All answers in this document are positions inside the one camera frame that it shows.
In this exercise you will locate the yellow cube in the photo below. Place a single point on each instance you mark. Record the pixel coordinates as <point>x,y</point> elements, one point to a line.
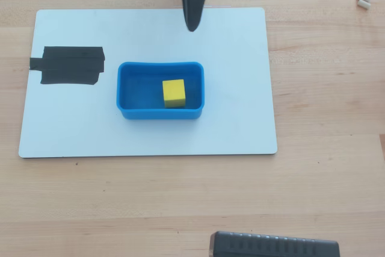
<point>174,93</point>

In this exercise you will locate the blue rectangular bin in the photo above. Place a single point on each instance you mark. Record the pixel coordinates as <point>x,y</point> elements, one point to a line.
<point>141,94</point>

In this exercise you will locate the white rectangular board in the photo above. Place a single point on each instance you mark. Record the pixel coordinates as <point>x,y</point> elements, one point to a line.
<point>180,136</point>

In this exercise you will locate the black tape patch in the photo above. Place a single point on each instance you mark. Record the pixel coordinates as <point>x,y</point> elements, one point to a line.
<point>72,66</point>

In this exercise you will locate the black ribbed device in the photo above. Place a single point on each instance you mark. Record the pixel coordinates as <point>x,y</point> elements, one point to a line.
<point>273,245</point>

